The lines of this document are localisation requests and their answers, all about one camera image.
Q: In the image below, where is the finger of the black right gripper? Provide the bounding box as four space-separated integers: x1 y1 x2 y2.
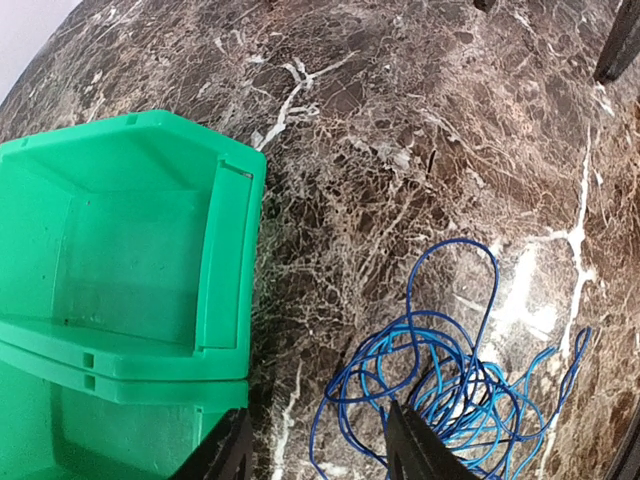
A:
594 0 639 83

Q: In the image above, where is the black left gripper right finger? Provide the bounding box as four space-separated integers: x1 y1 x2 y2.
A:
385 401 477 480

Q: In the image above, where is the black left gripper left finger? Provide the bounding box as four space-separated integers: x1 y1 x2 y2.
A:
170 408 253 480

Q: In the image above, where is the green plastic three-compartment bin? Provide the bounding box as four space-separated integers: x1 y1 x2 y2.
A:
1 110 267 479

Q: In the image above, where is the blue tangled cable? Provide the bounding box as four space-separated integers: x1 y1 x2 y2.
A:
308 238 594 480

